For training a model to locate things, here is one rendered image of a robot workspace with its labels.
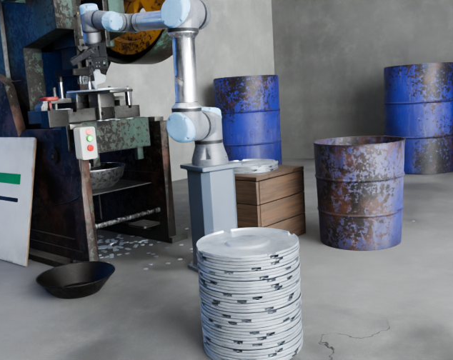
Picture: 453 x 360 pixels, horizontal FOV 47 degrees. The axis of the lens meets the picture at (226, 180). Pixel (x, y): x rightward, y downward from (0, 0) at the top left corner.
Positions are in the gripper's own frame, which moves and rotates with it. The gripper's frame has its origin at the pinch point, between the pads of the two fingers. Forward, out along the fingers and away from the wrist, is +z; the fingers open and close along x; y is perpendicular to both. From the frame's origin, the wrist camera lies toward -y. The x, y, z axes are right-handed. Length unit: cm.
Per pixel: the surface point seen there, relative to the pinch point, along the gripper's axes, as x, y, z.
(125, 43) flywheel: 55, 12, -6
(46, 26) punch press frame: 15.5, -19.0, -24.5
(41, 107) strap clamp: 2.1, -24.8, 8.8
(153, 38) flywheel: 39.1, 27.9, -11.3
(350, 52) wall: 260, 218, 60
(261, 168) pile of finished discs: -9, 75, 43
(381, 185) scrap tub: -42, 122, 39
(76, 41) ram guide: 15.3, -7.2, -17.3
